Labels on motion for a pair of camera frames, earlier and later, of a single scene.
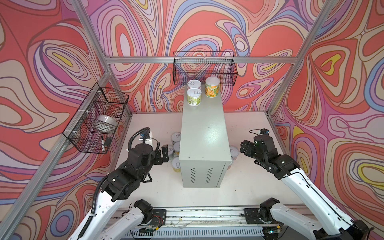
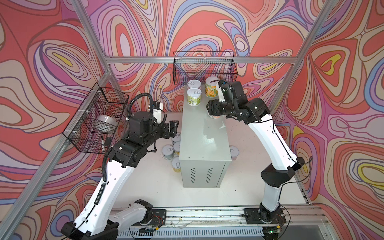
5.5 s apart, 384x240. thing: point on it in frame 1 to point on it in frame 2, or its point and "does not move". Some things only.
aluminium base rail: x=212 y=216 does not move
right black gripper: x=243 y=145 to x=213 y=107
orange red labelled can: x=230 y=164 to x=214 y=117
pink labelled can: x=194 y=83 does not move
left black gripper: x=159 y=160 to x=166 y=134
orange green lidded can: x=212 y=86 does not move
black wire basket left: x=92 y=127 does not move
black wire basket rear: x=198 y=65 does not move
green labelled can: x=194 y=96 does not move
